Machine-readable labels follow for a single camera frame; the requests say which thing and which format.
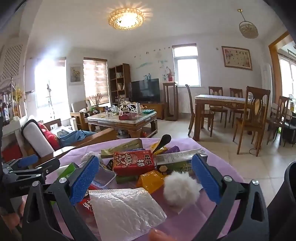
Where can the long silver green box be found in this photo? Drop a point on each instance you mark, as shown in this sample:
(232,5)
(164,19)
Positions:
(175,160)

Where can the clear plastic container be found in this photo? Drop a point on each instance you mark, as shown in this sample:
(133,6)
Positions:
(104,178)

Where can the white bottle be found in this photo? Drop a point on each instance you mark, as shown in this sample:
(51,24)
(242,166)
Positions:
(138,108)

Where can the flat screen television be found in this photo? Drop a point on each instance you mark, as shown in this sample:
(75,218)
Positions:
(145,91)

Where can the wooden sofa with grey cushion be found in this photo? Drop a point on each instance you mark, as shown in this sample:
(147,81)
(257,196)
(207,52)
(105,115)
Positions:
(34,139)

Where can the red milk carton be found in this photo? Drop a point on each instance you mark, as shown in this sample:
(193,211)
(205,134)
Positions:
(85,204)
(131,162)

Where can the shelf of bottles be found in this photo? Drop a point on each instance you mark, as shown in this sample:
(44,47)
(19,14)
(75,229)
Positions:
(7,106)

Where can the balcony window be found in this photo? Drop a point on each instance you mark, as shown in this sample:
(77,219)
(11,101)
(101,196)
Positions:
(288,76)

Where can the person's left hand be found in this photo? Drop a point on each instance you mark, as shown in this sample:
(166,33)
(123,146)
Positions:
(10,221)

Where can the white lattice basket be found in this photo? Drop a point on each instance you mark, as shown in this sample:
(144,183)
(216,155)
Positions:
(129,108)

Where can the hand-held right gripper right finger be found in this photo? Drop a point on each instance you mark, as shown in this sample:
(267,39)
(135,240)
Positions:
(205,178)

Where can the beige paper packet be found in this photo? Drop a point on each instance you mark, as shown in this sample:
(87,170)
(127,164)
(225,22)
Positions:
(122,148)

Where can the white bubble wrap bag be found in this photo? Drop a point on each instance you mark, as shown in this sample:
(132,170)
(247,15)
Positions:
(124,213)

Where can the red flower pot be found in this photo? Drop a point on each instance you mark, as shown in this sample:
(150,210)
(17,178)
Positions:
(170,77)

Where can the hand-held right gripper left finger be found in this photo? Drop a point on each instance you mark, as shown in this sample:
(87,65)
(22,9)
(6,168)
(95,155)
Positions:
(84,178)

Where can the red cushion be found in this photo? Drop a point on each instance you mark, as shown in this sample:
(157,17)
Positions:
(49,138)

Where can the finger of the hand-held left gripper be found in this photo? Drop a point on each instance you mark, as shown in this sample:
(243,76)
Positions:
(41,165)
(27,161)

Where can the dark green box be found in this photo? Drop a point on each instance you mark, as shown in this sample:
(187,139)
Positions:
(127,179)

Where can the wooden TV cabinet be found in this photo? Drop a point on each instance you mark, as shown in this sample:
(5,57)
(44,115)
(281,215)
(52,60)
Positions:
(157,110)

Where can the orange plastic wrapper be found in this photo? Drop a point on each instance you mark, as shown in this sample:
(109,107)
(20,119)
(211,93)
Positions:
(151,182)

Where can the wooden dining table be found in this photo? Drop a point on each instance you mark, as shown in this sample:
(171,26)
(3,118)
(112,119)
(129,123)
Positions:
(219,99)

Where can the blue clothes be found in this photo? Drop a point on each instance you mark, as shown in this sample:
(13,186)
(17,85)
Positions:
(74,136)

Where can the wooden coffee table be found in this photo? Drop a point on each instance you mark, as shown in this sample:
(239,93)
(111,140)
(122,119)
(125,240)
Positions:
(120,124)

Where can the green tray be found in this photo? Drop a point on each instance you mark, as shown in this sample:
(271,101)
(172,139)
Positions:
(148,112)

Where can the tall wooden plant stand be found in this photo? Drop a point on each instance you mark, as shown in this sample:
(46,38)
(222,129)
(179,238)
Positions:
(170,102)

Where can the hanging pendant lamp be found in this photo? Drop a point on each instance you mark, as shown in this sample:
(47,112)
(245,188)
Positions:
(248,29)

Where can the wooden bookshelf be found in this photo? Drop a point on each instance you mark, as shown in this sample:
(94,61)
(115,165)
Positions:
(120,81)

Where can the yellow wrapper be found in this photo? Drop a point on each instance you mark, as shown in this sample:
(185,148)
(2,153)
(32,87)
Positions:
(156,147)

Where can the wooden armchair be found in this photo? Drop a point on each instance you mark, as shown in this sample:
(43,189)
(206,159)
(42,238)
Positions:
(78,113)

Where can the flat red box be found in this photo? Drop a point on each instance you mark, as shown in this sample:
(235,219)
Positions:
(126,116)

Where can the crumpled clear plastic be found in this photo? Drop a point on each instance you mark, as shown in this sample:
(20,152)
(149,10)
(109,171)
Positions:
(89,156)

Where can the wooden dining chair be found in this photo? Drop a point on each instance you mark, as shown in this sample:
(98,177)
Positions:
(216,92)
(279,111)
(196,111)
(237,92)
(254,115)

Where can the wide framed picture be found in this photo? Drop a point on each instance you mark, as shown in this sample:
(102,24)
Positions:
(237,58)

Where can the bright curtained window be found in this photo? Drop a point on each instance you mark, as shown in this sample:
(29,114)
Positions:
(49,83)

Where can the window with striped blinds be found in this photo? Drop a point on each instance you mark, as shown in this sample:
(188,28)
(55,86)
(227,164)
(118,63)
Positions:
(96,78)

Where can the white framed window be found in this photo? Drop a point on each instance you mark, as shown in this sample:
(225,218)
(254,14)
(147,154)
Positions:
(186,67)

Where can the white fluffy ball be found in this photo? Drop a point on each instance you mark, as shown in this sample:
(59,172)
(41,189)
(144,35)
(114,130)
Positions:
(181,188)

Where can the black plastic spoon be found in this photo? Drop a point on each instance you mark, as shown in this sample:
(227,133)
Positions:
(164,139)

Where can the small flower painting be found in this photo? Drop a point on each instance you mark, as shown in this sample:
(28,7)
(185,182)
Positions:
(75,74)

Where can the purple tube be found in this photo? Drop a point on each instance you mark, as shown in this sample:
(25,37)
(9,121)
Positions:
(172,150)

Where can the bright green box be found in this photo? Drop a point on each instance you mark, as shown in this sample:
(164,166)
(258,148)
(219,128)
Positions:
(69,172)

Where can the round crystal ceiling lamp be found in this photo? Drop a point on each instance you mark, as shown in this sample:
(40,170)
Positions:
(126,18)

